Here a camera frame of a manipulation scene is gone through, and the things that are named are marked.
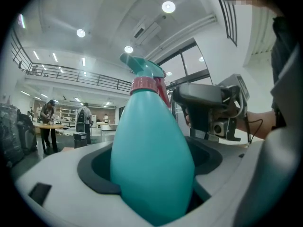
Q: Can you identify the plastic-wrapped black stack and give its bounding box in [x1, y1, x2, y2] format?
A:
[0, 103, 24, 167]

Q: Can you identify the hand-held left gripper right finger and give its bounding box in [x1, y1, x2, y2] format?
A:
[165, 136, 264, 227]

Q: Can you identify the teal and pink spray nozzle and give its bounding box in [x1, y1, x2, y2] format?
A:
[119, 52, 171, 108]

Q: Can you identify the person's dark clothing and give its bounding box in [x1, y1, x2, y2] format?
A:
[269, 14, 300, 131]

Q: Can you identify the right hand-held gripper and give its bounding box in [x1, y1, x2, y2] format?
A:
[172, 73, 251, 141]

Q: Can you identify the teal spray bottle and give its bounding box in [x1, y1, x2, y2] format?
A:
[110, 90, 196, 227]

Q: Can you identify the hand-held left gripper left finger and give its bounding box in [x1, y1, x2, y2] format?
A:
[14, 140, 149, 227]

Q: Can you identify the white ceiling air conditioner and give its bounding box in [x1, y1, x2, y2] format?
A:
[132, 17, 162, 45]

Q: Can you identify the white shelving unit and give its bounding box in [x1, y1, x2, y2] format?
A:
[59, 107, 78, 122]

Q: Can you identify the black balcony railing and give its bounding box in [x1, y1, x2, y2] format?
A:
[10, 27, 133, 96]

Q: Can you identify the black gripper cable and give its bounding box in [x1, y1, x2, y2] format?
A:
[244, 112, 264, 144]

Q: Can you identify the round wooden table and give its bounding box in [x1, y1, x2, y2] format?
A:
[33, 123, 65, 155]

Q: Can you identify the person's right hand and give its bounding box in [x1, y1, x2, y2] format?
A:
[222, 102, 240, 119]

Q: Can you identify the person's right forearm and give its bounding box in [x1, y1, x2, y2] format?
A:
[236, 110, 278, 140]

